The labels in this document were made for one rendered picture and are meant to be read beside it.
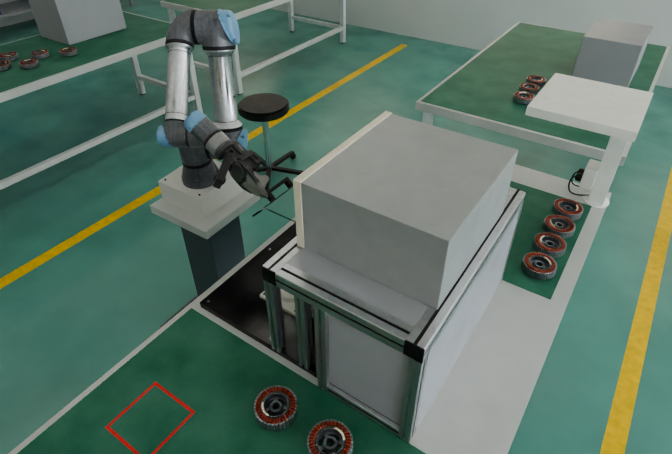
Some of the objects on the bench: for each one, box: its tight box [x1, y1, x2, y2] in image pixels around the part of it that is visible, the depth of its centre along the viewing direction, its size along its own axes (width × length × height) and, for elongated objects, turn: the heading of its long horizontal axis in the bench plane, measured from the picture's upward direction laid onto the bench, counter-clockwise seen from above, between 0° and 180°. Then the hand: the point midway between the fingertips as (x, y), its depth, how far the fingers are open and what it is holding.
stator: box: [307, 419, 353, 454], centre depth 120 cm, size 11×11×4 cm
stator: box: [254, 385, 298, 431], centre depth 127 cm, size 11×11×4 cm
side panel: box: [315, 307, 428, 443], centre depth 120 cm, size 28×3×32 cm, turn 56°
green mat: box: [502, 181, 592, 300], centre depth 201 cm, size 94×61×1 cm, turn 56°
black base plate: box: [200, 223, 317, 378], centre depth 168 cm, size 47×64×2 cm
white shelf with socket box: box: [525, 73, 654, 208], centre depth 189 cm, size 35×37×46 cm
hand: (262, 195), depth 155 cm, fingers closed, pressing on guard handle
